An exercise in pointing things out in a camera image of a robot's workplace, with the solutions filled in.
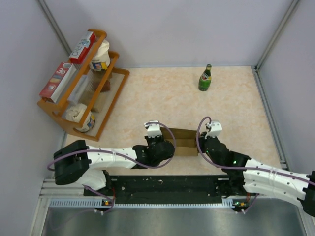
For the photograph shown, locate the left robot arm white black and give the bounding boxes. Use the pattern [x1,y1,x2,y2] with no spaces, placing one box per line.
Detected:
[52,135,175,195]

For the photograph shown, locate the white paper bag lower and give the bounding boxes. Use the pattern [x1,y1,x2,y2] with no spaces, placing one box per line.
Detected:
[65,103,95,133]

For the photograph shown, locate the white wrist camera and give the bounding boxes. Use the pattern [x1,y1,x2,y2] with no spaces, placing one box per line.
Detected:
[205,120,222,138]
[144,120,162,138]

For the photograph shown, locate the orange wooden shelf rack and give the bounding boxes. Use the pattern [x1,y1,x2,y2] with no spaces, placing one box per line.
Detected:
[37,29,129,141]

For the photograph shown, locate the green glass bottle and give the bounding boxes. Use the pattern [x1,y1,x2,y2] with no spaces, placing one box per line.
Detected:
[198,64,212,91]

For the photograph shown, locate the red white box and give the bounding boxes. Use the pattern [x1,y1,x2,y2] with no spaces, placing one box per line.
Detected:
[68,31,96,64]
[39,62,76,103]

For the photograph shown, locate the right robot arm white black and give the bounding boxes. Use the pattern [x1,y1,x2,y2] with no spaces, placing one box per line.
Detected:
[196,132,315,216]

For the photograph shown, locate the white paper bag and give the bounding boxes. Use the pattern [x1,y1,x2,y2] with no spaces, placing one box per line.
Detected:
[89,39,110,71]
[65,103,95,133]

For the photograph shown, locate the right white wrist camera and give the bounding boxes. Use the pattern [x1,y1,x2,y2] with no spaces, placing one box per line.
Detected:
[205,120,222,138]

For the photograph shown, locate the brown cardboard box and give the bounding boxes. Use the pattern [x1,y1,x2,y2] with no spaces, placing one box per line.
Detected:
[169,128,198,157]

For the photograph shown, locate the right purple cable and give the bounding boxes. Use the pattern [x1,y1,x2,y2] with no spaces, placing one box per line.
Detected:
[196,116,315,214]

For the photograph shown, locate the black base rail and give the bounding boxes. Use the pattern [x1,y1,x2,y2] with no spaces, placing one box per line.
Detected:
[82,175,260,205]

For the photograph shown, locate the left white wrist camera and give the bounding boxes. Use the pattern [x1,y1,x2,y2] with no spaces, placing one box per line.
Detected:
[144,120,162,138]

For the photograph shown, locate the red white box upper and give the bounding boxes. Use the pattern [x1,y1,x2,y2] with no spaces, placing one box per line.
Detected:
[68,31,96,64]

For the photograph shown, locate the red white box lower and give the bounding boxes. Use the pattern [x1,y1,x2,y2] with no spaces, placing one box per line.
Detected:
[39,62,76,103]

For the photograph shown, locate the white paper bag upper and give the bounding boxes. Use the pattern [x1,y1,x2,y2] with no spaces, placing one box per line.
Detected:
[89,39,110,71]

